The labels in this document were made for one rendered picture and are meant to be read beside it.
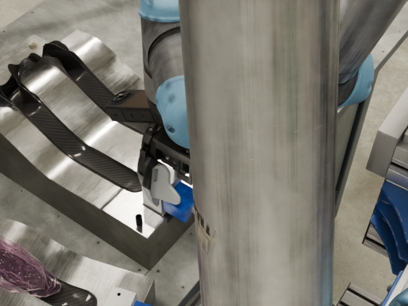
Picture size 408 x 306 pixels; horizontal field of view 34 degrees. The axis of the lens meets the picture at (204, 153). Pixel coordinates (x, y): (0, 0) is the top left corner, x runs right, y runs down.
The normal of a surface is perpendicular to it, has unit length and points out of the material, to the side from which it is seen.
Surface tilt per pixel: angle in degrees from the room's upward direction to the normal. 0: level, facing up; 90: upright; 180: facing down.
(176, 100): 41
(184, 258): 0
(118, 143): 3
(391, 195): 0
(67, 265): 21
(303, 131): 67
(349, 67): 113
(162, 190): 80
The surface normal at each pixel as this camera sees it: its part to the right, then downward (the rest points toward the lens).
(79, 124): 0.35, -0.43
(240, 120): -0.30, 0.41
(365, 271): 0.02, -0.67
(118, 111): -0.59, 0.59
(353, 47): 0.11, 0.94
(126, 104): -0.38, -0.80
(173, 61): -0.47, -0.51
